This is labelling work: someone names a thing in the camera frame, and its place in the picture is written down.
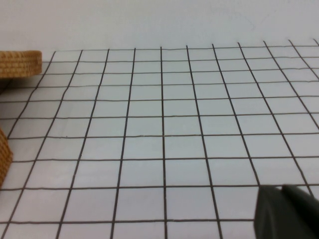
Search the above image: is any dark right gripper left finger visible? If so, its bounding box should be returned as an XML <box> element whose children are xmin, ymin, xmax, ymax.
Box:
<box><xmin>253</xmin><ymin>185</ymin><xmax>300</xmax><ymax>239</ymax></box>

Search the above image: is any woven wicker basket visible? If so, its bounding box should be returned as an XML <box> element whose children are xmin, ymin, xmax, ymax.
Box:
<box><xmin>0</xmin><ymin>50</ymin><xmax>43</xmax><ymax>81</ymax></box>
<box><xmin>0</xmin><ymin>127</ymin><xmax>13</xmax><ymax>188</ymax></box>

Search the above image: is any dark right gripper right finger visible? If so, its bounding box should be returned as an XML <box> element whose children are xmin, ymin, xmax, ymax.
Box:
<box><xmin>281</xmin><ymin>184</ymin><xmax>319</xmax><ymax>239</ymax></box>

